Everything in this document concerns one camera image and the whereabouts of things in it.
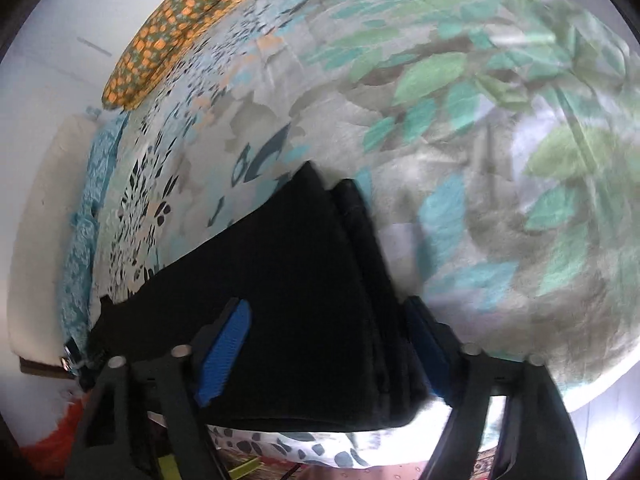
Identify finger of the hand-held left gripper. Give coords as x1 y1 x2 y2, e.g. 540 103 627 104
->
61 341 97 392

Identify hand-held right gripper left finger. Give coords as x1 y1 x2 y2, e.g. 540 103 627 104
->
70 297 253 480

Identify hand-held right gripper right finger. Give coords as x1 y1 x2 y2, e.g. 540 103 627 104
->
402 296 588 480

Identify black pants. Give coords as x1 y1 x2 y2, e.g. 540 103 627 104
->
87 162 451 433

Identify red fuzzy garment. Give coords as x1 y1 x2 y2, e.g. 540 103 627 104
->
20 390 96 463

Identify blue floral pillow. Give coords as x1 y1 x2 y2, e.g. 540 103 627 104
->
57 212 103 348
87 110 132 218

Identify yellow-green plastic object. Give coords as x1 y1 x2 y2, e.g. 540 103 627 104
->
157 452 263 480

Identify beige headboard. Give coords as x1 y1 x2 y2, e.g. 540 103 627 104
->
7 115 101 363

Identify patterned red rug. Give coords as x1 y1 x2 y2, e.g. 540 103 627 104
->
215 447 503 480

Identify bed with leaf print sheet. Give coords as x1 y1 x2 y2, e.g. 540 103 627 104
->
60 0 640 468

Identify orange floral pillow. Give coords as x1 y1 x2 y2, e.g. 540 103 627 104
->
101 0 286 111

